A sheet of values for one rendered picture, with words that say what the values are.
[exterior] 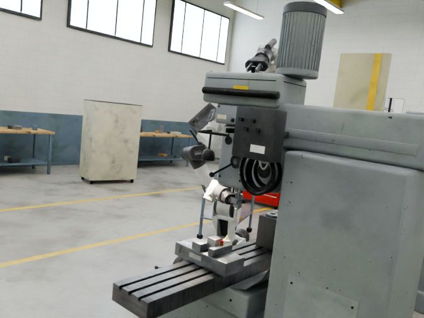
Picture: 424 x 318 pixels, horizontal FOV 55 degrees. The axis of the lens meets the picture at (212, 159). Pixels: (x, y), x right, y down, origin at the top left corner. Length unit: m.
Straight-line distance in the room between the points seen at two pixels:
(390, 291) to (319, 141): 0.64
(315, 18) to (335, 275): 1.09
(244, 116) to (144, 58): 9.75
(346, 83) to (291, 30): 1.88
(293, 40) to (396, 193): 0.81
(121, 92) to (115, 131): 2.85
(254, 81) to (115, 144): 6.43
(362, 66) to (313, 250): 2.30
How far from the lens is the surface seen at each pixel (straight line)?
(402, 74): 11.27
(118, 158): 8.29
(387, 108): 6.08
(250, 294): 2.07
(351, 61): 3.77
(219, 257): 2.04
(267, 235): 2.46
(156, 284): 1.87
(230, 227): 2.93
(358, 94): 3.71
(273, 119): 1.60
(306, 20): 1.94
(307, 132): 1.81
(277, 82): 1.89
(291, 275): 1.79
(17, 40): 9.58
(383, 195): 1.58
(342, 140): 1.75
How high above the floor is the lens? 1.70
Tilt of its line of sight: 7 degrees down
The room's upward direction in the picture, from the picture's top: 6 degrees clockwise
